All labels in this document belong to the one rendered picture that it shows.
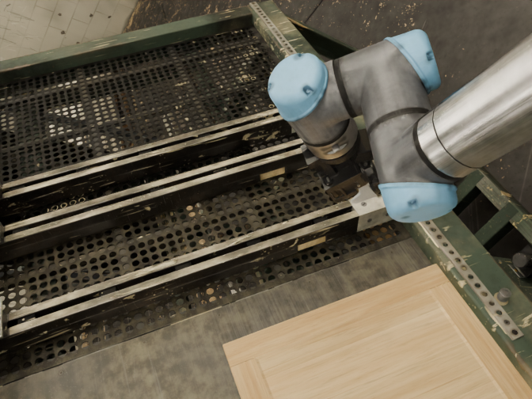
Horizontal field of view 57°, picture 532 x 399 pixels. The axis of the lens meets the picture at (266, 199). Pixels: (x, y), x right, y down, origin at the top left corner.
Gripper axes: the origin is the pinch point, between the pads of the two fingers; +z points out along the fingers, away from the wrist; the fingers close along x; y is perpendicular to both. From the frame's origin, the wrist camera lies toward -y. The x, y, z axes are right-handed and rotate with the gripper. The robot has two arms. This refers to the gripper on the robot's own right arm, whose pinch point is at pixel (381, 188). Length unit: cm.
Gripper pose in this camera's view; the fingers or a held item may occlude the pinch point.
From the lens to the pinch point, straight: 88.4
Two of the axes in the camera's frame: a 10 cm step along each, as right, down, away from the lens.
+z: 4.4, 3.8, 8.1
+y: -8.6, 4.4, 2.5
